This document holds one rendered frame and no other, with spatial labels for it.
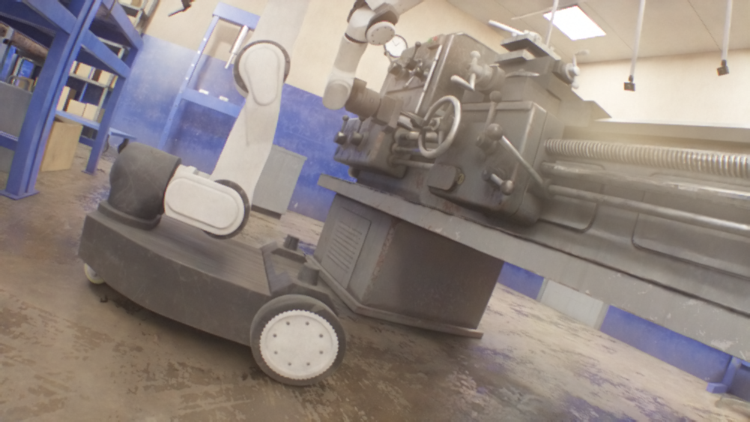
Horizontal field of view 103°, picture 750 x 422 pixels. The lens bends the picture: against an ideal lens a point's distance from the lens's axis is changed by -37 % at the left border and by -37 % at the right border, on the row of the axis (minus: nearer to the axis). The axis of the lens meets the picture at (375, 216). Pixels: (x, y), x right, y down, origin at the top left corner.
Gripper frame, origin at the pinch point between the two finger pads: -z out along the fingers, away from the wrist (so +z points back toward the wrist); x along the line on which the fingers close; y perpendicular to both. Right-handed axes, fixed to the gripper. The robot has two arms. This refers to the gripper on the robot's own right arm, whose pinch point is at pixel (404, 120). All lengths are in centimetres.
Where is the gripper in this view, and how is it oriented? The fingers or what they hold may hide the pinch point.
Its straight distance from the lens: 135.2
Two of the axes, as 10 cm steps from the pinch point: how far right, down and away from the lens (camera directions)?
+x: -3.1, 9.5, -0.8
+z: -8.6, -3.1, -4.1
